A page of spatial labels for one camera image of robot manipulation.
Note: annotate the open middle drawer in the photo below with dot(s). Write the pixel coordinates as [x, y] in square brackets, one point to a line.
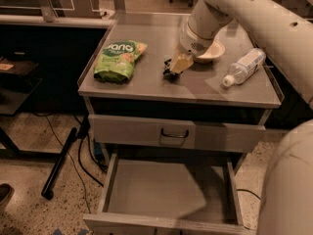
[169, 196]

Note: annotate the dark shoe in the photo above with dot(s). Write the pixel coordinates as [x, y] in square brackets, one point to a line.
[6, 193]

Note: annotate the black metal stand leg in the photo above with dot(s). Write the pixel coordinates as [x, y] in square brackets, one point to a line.
[47, 191]

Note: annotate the grey metal drawer cabinet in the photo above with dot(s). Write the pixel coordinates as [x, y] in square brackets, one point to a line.
[196, 95]

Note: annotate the dark chocolate rxbar wrapper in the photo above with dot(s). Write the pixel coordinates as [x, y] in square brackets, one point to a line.
[167, 73]

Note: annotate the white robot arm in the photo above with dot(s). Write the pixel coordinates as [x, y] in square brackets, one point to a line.
[286, 206]

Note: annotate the black side table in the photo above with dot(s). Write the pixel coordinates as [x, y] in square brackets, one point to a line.
[17, 83]

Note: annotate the clear plastic water bottle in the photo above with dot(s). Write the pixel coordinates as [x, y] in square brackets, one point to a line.
[241, 70]

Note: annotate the green snack chip bag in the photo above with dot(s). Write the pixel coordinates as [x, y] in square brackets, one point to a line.
[117, 61]

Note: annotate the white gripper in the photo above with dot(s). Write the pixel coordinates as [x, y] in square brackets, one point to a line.
[192, 44]

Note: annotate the white paper bowl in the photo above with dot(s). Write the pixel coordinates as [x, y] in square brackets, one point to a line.
[212, 54]

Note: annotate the closed top drawer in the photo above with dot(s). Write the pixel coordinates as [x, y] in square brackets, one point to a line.
[183, 134]

